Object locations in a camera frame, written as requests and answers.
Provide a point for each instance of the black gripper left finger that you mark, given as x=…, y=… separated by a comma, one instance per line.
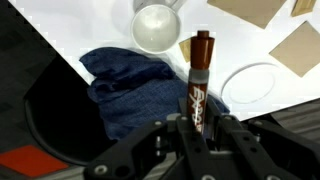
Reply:
x=156, y=150

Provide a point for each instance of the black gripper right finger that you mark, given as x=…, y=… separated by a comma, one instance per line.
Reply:
x=260, y=150

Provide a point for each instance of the brown Expo dry-erase marker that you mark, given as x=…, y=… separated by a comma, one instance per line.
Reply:
x=199, y=76

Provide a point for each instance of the white mug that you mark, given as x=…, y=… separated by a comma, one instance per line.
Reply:
x=155, y=28

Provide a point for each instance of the white round plate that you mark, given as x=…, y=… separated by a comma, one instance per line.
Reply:
x=233, y=95

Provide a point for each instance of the dark blue cloth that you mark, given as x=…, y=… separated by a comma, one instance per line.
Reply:
x=140, y=90

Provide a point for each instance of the black chair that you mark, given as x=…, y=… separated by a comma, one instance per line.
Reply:
x=63, y=120

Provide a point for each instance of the square brown cardboard piece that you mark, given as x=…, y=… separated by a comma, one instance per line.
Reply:
x=298, y=50

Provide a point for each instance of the large brown cardboard sheet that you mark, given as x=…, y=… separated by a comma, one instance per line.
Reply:
x=253, y=10

